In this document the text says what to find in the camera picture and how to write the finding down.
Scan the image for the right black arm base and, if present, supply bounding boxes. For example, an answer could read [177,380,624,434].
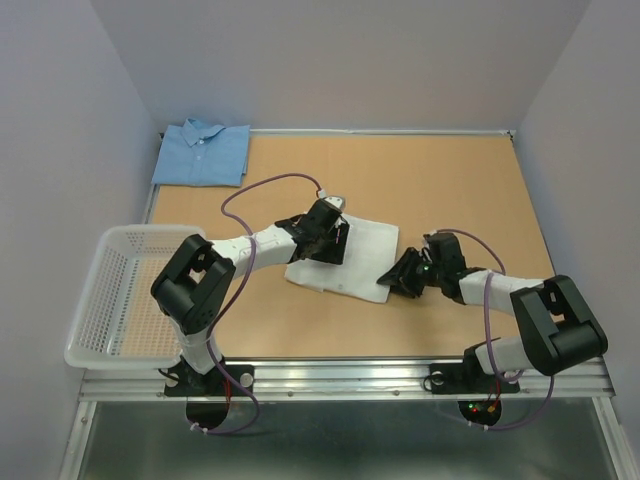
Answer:
[422,362,520,428]

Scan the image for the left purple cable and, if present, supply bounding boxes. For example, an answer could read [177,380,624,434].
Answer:
[189,173,326,435]

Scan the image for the white plastic basket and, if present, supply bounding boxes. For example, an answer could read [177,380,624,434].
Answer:
[64,224,205,370]

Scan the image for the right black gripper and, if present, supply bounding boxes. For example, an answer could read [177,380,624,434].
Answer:
[376,246,443,298]

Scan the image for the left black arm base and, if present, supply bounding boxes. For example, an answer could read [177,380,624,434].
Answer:
[158,361,259,436]

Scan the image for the folded blue shirt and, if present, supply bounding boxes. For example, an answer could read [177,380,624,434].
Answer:
[151,118,250,187]

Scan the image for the aluminium mounting rail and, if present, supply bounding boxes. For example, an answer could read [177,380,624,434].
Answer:
[79,357,615,403]

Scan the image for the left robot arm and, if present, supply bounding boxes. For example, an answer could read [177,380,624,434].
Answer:
[150,196,350,397]

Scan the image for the white long sleeve shirt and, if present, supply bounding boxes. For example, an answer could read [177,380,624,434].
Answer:
[285,215,400,304]

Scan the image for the metal front panel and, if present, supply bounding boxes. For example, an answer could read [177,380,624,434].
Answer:
[63,398,636,479]

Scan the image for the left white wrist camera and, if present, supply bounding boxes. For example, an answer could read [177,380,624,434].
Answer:
[319,191,346,212]

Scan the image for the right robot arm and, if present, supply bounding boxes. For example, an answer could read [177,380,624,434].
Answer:
[377,229,609,390]

